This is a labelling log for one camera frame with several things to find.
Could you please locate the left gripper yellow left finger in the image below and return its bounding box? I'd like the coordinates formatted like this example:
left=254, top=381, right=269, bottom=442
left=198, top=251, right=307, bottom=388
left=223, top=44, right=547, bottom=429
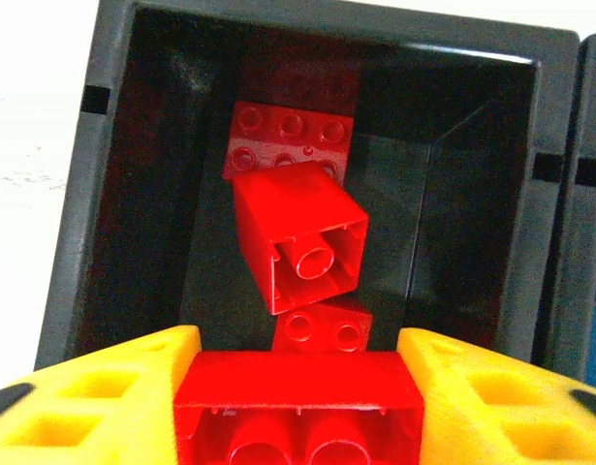
left=0, top=325, right=203, bottom=465

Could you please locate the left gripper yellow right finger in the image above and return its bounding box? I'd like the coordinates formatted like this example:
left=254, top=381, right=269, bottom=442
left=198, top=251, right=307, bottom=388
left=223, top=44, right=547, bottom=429
left=396, top=327, right=596, bottom=465

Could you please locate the red square lego brick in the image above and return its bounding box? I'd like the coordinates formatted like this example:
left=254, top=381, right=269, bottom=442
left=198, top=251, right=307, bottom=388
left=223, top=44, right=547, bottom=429
left=271, top=295, right=375, bottom=354
left=233, top=161, right=371, bottom=317

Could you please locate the red long lego brick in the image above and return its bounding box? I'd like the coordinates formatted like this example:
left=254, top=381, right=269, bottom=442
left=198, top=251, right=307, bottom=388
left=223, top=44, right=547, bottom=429
left=173, top=351, right=425, bottom=465
left=221, top=100, right=356, bottom=188

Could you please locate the black container with blue legos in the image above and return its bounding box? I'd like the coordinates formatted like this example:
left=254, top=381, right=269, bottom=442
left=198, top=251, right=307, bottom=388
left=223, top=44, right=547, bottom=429
left=575, top=32, right=596, bottom=389

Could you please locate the black container with red legos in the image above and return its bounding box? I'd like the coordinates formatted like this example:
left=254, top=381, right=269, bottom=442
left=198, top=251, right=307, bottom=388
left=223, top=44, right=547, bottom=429
left=34, top=0, right=582, bottom=375

